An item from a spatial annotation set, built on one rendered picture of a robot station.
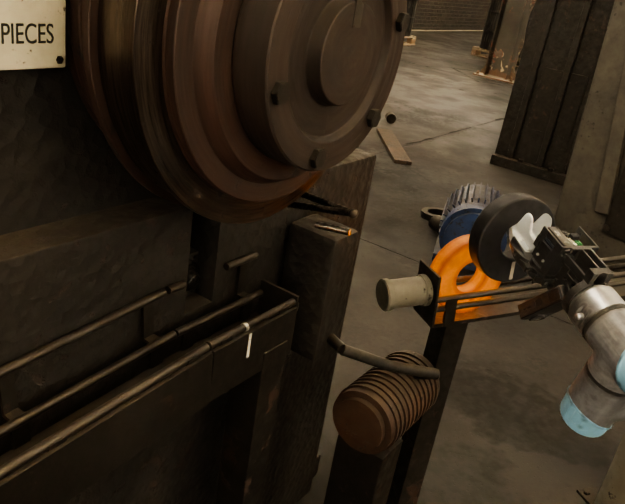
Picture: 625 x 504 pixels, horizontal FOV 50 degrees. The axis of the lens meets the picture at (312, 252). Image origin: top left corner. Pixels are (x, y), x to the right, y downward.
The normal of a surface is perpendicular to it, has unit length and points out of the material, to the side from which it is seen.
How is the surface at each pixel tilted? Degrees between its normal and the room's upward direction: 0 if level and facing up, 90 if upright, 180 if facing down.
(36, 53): 90
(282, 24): 90
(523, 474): 0
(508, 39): 90
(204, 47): 91
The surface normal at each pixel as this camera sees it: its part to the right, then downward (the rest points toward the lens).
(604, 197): -0.75, 0.16
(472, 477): 0.15, -0.90
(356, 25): 0.80, 0.35
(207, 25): -0.14, 0.29
